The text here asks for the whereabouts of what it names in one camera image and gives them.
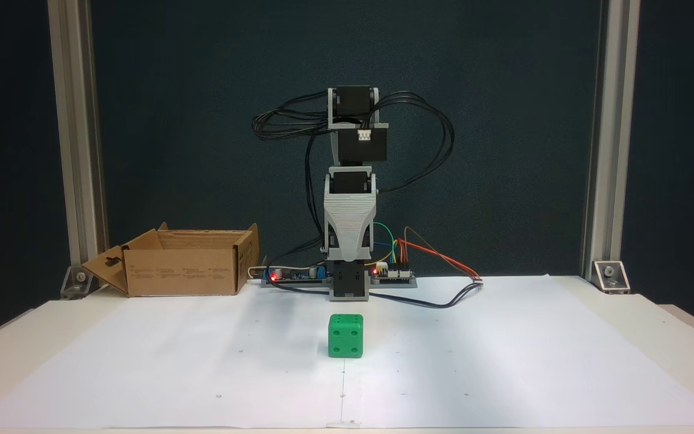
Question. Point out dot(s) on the blue circuit board red LED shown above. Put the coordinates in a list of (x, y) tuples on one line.
[(295, 277)]

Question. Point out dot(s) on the green dice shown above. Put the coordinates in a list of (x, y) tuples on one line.
[(345, 336)]

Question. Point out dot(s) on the open cardboard box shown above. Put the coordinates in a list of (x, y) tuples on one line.
[(184, 274)]

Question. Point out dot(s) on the metal corner bracket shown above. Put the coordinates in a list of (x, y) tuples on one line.
[(78, 283), (611, 277)]

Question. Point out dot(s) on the large white paper sheet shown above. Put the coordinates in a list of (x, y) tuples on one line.
[(202, 374)]

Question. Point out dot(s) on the aluminium frame post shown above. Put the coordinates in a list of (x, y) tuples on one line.
[(612, 150), (78, 150)]

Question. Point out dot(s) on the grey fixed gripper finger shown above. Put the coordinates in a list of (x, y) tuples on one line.
[(350, 232)]

